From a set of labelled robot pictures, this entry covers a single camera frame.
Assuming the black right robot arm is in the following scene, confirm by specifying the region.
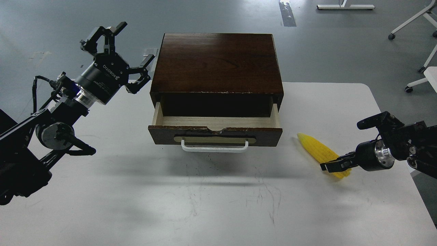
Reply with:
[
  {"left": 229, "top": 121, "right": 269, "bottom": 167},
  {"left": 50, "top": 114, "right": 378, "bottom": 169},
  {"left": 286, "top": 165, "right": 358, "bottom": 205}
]
[{"left": 321, "top": 111, "right": 437, "bottom": 178}]

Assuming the dark wooden drawer cabinet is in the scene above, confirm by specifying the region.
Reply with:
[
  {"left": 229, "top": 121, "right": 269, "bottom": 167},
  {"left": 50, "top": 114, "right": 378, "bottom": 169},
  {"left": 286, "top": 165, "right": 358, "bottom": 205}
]
[{"left": 150, "top": 33, "right": 284, "bottom": 117}]

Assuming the yellow corn cob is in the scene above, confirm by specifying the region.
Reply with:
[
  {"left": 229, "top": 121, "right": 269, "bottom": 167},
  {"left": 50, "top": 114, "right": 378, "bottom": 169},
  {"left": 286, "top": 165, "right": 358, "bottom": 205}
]
[{"left": 297, "top": 133, "right": 340, "bottom": 164}]

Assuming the white rolling chair base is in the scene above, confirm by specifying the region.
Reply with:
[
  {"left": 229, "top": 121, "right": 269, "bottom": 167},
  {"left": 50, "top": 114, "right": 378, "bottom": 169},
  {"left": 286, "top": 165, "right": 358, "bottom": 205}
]
[{"left": 389, "top": 0, "right": 437, "bottom": 41}]

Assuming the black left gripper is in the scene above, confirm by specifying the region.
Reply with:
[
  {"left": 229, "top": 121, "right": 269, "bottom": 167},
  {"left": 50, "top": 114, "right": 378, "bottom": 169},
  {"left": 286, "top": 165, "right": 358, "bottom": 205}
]
[{"left": 74, "top": 22, "right": 156, "bottom": 105}]

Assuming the white chair leg with caster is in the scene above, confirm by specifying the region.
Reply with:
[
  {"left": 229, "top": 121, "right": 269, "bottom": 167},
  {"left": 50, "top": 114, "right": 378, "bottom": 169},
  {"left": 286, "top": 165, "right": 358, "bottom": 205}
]
[{"left": 404, "top": 45, "right": 437, "bottom": 93}]

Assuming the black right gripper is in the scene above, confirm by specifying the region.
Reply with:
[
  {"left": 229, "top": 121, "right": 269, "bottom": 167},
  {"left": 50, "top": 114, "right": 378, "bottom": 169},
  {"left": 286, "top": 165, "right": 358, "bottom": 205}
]
[{"left": 320, "top": 140, "right": 395, "bottom": 173}]

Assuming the white desk foot bar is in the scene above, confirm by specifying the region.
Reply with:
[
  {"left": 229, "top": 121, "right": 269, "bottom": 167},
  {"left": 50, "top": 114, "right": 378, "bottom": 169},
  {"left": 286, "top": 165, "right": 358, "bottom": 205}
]
[{"left": 316, "top": 0, "right": 375, "bottom": 10}]

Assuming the wooden drawer with white handle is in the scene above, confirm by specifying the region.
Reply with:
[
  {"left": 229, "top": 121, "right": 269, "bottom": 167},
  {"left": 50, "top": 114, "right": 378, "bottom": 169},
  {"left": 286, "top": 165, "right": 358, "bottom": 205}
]
[{"left": 148, "top": 103, "right": 283, "bottom": 152}]

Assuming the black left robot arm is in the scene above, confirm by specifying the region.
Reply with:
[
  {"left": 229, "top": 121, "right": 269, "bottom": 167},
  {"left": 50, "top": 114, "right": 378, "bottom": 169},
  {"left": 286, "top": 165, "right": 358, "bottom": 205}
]
[{"left": 0, "top": 22, "right": 155, "bottom": 205}]

